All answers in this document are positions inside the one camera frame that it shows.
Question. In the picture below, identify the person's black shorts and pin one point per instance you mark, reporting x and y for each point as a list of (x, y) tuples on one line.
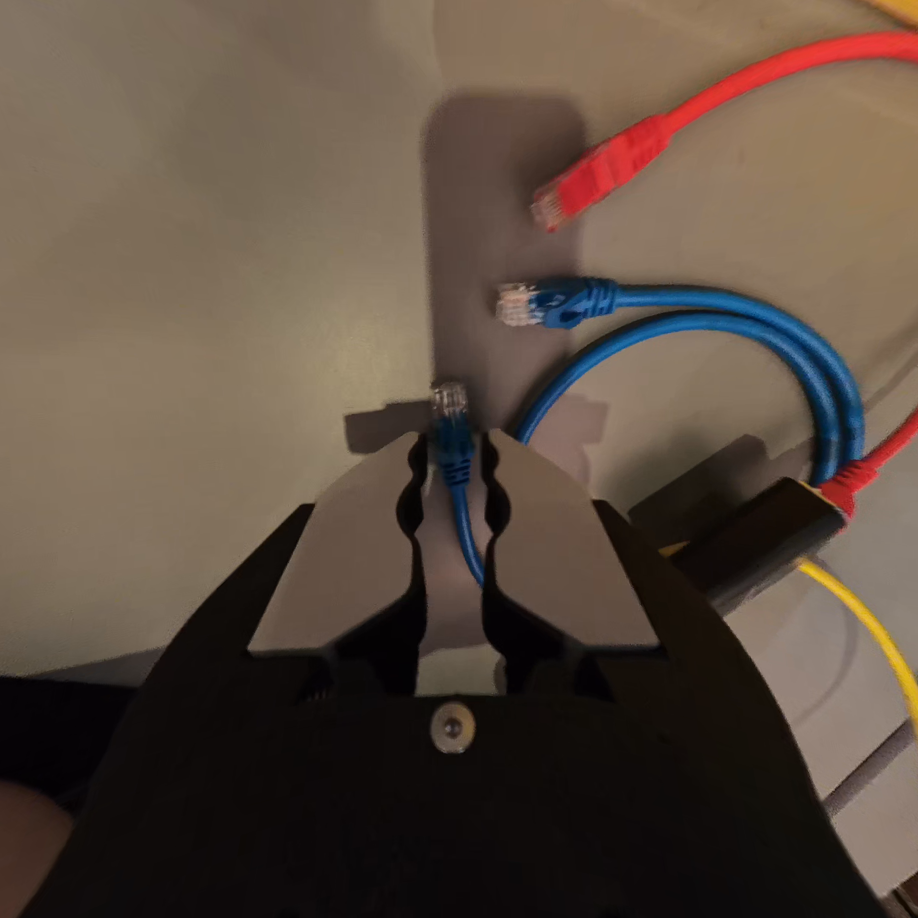
[(57, 724)]

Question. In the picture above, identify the black network switch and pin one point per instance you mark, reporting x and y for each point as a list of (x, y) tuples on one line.
[(760, 545)]

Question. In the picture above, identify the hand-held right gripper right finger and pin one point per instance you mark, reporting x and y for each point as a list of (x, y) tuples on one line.
[(574, 574)]

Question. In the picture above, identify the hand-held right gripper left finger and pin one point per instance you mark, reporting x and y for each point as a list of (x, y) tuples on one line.
[(337, 574)]

